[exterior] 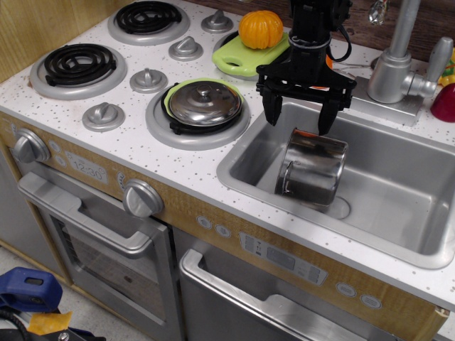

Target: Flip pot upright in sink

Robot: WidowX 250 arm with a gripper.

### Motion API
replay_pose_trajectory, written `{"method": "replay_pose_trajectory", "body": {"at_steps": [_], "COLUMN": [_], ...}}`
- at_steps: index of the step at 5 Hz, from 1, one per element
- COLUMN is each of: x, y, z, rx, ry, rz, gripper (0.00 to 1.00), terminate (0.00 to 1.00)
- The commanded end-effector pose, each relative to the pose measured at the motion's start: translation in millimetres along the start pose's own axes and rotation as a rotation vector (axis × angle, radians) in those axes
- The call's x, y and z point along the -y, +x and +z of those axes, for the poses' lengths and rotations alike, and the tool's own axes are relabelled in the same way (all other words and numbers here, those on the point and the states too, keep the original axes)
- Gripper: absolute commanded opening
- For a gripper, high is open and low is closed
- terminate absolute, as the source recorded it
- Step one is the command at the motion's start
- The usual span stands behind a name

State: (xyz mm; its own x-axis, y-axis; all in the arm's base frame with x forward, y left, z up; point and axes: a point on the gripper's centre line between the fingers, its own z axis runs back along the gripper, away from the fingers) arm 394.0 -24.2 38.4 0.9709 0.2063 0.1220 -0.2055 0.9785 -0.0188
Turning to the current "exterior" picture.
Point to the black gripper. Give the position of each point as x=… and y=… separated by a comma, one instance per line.
x=301, y=72

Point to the small stainless steel pot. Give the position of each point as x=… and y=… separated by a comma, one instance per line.
x=311, y=169

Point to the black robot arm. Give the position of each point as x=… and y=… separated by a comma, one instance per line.
x=325, y=15

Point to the stainless steel pot lid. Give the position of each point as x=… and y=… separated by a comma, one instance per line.
x=204, y=103

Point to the silver toy sink basin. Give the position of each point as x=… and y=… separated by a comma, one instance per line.
x=396, y=192

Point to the orange toy behind gripper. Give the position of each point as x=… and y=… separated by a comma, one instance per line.
x=329, y=62

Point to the green toy cutting board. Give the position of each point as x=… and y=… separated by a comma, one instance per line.
x=237, y=60

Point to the orange toy pumpkin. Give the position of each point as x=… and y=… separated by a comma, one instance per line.
x=260, y=29

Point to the silver toy faucet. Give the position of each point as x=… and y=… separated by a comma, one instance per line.
x=392, y=80

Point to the silver stovetop knob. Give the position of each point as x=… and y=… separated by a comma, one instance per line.
x=186, y=50
x=217, y=22
x=103, y=117
x=148, y=81

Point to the front right stove burner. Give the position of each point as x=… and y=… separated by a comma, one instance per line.
x=158, y=124

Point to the green plate under lid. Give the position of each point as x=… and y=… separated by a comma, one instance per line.
x=170, y=96

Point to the red toy apple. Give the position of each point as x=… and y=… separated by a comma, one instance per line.
x=443, y=105

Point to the yellow toy vegetable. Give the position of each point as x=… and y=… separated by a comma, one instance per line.
x=448, y=77

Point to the back left stove burner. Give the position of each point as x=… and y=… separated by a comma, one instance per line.
x=147, y=23

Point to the silver oven dial right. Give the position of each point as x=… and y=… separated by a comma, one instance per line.
x=141, y=200

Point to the silver oven dial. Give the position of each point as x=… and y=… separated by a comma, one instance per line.
x=141, y=200
x=29, y=147

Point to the toy dishwasher door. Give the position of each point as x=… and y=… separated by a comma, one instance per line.
x=227, y=299

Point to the front left stove burner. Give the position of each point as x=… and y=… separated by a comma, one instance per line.
x=78, y=71

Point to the toy oven door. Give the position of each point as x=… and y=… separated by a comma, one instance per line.
x=123, y=262

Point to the silver oven dial left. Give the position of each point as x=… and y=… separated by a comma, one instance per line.
x=29, y=147

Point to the blue clamp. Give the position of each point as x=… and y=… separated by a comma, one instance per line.
x=30, y=290

